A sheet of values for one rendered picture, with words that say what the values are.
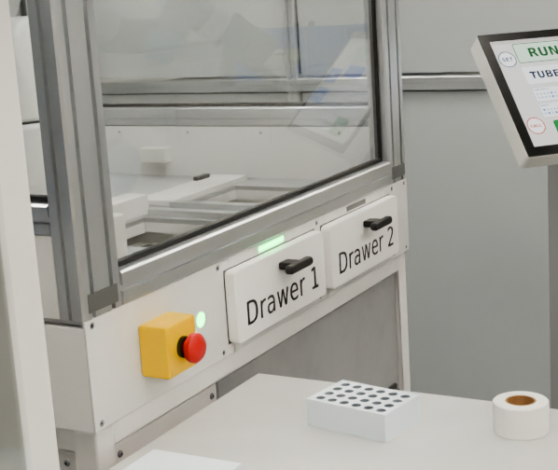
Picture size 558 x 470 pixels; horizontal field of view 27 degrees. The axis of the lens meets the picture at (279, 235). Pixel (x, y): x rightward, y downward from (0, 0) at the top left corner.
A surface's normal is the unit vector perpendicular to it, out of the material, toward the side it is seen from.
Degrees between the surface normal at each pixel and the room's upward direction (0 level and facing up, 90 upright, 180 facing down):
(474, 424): 0
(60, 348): 90
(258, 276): 90
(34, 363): 90
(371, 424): 90
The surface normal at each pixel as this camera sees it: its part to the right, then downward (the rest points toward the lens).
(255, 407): -0.07, -0.98
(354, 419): -0.62, 0.21
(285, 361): 0.87, 0.05
